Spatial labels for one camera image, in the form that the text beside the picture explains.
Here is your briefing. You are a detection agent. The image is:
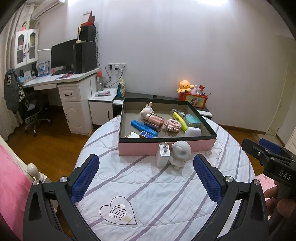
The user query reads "blue yellow snack bag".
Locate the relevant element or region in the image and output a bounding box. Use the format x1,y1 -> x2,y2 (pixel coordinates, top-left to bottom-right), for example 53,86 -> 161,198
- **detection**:
117,77 -> 126,98

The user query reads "white desk with drawers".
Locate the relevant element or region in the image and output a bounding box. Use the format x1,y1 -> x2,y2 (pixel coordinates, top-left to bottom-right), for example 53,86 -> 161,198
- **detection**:
22,68 -> 100,136

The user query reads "cream wooden bedpost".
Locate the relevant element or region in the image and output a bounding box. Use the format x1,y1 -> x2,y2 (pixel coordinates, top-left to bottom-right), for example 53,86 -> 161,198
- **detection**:
27,163 -> 47,184

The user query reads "pink hair claw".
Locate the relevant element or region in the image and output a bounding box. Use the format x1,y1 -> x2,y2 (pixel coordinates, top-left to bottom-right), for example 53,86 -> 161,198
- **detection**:
164,119 -> 181,132

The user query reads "black computer tower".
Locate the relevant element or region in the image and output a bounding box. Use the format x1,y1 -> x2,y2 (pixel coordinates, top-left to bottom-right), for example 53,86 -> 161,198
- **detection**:
74,42 -> 96,74

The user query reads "clear bottle with orange cap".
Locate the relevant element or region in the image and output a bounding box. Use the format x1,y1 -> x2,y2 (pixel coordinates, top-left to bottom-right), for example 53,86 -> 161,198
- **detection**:
97,70 -> 104,91

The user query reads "red printed toy box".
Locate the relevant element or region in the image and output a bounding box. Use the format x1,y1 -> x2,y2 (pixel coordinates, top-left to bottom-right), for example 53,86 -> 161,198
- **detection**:
179,91 -> 208,109

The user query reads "silver metal clip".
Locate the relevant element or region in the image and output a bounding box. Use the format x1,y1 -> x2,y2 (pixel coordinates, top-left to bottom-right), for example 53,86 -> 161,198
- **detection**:
171,108 -> 186,118

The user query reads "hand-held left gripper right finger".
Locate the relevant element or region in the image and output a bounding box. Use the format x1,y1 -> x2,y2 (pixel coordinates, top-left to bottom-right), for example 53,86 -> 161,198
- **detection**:
193,153 -> 270,241

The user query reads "black speaker box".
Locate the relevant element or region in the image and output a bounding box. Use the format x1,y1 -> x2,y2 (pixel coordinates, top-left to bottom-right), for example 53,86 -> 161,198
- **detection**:
81,25 -> 96,42

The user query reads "low dark-topped bench cabinet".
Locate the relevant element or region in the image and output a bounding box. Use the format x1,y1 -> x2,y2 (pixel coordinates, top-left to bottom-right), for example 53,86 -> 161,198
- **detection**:
113,92 -> 213,120

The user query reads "orange octopus plush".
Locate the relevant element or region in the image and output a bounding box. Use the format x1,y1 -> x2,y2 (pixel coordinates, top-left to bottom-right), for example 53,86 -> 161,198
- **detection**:
177,80 -> 195,94

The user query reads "rose gold metal canister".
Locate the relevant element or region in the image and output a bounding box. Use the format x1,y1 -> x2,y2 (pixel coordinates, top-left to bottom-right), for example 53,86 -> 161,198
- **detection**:
144,113 -> 165,132

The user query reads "white rounded case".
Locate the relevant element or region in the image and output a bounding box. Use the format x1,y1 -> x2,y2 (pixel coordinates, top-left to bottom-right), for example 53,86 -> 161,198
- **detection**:
184,127 -> 202,137

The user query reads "pink box with dark rim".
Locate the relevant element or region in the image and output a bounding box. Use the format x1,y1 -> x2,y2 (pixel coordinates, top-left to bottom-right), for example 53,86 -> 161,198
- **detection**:
118,97 -> 218,156

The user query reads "red folder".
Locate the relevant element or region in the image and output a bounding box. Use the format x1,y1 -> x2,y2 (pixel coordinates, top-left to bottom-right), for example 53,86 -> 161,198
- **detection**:
80,10 -> 96,27

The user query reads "teal round clear case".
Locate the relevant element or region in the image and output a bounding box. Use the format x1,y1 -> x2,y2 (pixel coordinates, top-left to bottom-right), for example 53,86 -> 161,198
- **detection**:
184,114 -> 201,128

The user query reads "blue white box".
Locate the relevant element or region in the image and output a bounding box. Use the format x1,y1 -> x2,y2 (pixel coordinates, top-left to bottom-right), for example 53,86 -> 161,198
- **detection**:
37,60 -> 50,77

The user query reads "white air conditioner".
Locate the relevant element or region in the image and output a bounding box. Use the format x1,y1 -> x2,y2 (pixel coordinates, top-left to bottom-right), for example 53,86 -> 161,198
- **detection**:
31,0 -> 66,20

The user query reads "white astronaut figurine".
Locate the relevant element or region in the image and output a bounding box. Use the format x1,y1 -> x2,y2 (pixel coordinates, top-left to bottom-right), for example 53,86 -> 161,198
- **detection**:
170,141 -> 191,172

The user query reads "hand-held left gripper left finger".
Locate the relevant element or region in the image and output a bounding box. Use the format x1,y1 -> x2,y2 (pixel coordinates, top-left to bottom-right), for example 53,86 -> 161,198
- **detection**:
23,153 -> 109,241

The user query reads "white glass-door cupboard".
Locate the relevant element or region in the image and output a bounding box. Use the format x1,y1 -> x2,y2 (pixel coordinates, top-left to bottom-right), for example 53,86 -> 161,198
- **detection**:
11,29 -> 39,69

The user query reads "white wall power outlet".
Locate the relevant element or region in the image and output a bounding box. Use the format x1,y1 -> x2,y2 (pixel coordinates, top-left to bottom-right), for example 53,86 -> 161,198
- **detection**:
108,62 -> 127,70

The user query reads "pink blanket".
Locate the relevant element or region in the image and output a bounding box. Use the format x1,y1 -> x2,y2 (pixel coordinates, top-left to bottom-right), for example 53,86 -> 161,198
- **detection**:
0,144 -> 31,235

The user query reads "small white cabinet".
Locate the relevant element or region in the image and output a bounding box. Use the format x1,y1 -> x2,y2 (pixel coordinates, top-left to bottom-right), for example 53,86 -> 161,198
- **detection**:
88,88 -> 118,130

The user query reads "yellow highlighter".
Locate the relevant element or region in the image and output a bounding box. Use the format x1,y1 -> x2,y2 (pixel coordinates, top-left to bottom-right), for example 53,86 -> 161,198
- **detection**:
173,112 -> 188,132

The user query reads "person's right hand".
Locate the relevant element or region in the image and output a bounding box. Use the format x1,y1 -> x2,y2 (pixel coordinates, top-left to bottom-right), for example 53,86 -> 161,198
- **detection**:
264,186 -> 295,215

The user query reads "white plug charger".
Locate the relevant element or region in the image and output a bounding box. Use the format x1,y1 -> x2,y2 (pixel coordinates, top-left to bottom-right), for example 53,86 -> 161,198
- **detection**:
156,142 -> 172,168

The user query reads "blue highlighter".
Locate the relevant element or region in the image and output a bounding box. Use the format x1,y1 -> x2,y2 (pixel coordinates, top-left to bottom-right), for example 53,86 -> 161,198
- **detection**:
131,120 -> 158,137

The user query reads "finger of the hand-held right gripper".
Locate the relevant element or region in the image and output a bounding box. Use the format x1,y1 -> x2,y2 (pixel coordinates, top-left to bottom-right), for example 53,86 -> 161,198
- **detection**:
258,138 -> 296,163
242,138 -> 275,168

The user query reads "black power cable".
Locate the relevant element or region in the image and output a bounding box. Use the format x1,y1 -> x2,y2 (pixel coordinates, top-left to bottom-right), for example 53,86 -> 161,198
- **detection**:
105,65 -> 114,88

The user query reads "black office chair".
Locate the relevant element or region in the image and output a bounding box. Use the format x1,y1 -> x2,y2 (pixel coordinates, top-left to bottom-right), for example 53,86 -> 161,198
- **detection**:
18,90 -> 52,137

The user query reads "white rabbit figurine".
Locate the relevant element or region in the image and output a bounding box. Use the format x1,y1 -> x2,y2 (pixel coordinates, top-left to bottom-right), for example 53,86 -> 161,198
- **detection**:
140,102 -> 154,120

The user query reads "pink printed cloth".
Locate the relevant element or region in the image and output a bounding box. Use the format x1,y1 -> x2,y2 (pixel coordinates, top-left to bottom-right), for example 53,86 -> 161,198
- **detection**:
254,173 -> 281,202

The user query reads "black white patterned jacket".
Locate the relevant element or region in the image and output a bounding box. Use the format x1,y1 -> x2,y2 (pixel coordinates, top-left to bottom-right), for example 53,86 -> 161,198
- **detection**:
3,68 -> 23,114

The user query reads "black computer monitor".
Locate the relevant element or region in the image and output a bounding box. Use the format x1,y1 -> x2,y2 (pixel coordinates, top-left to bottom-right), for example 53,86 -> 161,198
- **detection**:
50,39 -> 78,75

